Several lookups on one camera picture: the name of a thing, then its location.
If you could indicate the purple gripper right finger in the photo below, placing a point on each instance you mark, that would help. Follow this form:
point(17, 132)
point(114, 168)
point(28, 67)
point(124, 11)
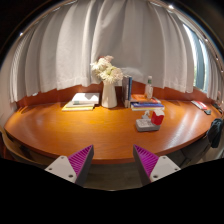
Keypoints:
point(152, 167)

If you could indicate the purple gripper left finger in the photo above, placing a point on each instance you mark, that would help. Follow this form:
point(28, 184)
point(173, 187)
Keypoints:
point(75, 167)

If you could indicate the red charger plug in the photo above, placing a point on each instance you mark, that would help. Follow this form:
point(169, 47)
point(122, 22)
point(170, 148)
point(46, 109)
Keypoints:
point(157, 117)

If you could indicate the yellow flat book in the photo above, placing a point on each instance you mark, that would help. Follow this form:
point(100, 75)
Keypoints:
point(70, 106)

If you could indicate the blue flat book stack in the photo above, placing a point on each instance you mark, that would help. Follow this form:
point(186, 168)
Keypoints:
point(146, 106)

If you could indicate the dark chair at left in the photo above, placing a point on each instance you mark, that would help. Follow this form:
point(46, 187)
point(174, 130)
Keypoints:
point(17, 153)

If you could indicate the orange flat book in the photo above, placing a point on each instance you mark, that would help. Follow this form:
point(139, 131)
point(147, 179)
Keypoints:
point(142, 98)

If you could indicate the white book on stack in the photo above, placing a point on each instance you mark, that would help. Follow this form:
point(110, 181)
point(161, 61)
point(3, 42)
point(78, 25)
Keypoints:
point(86, 98)

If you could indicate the black bag on chair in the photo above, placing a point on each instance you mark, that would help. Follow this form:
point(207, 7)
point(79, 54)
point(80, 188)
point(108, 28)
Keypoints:
point(214, 132)

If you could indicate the clear plastic bottle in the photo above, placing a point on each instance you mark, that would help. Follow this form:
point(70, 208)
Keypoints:
point(149, 88)

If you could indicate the white ceramic vase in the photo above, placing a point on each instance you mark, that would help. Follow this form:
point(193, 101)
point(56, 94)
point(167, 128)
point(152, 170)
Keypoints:
point(109, 99)

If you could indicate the red booklet at right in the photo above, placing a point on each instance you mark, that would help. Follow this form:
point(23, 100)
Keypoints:
point(199, 104)

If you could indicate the small black device at right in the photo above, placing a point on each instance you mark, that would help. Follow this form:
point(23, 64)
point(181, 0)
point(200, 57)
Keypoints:
point(208, 112)

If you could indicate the upright dark blue books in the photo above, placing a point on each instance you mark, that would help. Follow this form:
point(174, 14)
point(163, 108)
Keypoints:
point(126, 90)

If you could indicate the white flower bouquet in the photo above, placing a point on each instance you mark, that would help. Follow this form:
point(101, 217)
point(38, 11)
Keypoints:
point(105, 71)

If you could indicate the white curtain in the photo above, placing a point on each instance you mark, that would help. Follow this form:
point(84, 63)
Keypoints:
point(144, 39)

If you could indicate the window with frame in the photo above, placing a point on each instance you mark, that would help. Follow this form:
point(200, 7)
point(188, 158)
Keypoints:
point(200, 58)

